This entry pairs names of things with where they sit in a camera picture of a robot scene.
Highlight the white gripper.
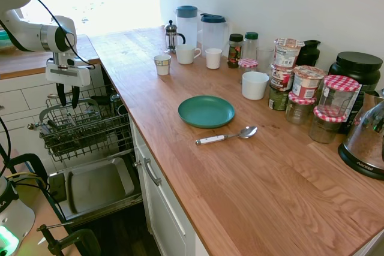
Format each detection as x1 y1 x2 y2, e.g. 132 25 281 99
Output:
44 52 92 110

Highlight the dishwasher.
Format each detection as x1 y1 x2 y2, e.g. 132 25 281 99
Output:
100 63 135 156

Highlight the dishwasher door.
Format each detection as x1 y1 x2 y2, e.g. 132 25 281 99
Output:
47 150 144 226

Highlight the grey cutlery basket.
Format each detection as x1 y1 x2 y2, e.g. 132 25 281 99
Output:
39 97 103 137

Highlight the white corner cabinet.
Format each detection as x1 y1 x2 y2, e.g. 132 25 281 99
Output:
0 62 106 176

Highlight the dark green C-clamp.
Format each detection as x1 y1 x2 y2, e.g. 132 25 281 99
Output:
0 152 50 192
37 221 101 256

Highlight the bowl with green lid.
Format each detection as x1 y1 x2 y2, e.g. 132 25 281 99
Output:
0 29 14 49

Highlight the printed white paper cup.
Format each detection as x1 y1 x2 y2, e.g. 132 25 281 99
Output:
153 53 172 77

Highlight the glass French press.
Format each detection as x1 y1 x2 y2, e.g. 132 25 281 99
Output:
163 19 187 55

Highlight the tall frosted pitcher blue lid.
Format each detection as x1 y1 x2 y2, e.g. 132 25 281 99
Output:
175 5 200 52

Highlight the green plastic plate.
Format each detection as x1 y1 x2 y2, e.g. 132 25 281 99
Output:
177 95 236 129

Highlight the plain white ribbed cup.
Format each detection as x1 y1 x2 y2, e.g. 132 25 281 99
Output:
205 47 224 70

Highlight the clear pitcher blue lid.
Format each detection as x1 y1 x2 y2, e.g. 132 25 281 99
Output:
200 13 230 56

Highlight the white base cabinet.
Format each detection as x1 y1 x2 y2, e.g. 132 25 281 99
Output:
128 114 211 256

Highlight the dark spice jar green lid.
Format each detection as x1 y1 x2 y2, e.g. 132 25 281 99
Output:
227 33 245 69

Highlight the glass jar red checkered lid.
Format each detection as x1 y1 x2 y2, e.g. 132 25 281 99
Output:
284 91 318 126
238 58 260 85
308 106 347 145

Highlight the wide white cup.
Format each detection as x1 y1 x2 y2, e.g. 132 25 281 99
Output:
241 71 271 101

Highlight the clear bottle green lid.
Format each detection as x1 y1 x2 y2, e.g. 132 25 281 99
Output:
242 31 260 62

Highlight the clear drinking glass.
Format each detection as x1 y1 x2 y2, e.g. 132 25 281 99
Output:
256 46 276 75

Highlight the dark green can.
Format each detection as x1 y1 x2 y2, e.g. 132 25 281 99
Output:
267 84 290 112

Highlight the red printed oatmeal cup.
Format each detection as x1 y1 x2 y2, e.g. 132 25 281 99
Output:
270 63 296 93

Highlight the oatmeal cup with foil lid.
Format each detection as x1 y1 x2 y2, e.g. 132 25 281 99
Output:
273 37 307 69

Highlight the red white yogurt cup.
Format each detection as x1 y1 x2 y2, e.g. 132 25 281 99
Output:
291 65 327 100

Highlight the black bottle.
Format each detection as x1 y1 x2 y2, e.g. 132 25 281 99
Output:
295 39 322 68

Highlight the large glass jar checkered lid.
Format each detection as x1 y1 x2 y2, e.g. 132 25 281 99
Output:
317 74 361 118

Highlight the large black tub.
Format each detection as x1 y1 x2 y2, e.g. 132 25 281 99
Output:
327 50 384 135

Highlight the stainless steel electric kettle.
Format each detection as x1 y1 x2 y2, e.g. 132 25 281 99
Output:
337 88 384 182

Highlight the white handled cutlery piece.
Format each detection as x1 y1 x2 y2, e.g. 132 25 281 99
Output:
34 120 53 135

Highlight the wire dishwasher rack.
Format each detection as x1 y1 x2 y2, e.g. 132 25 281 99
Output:
38 84 134 164

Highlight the yellow cable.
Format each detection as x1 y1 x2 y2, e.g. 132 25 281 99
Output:
4 171 46 186

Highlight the white mug with handle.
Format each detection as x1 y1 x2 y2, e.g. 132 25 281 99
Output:
175 43 203 65

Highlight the white handled metal spoon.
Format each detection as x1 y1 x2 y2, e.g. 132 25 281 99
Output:
194 125 259 146

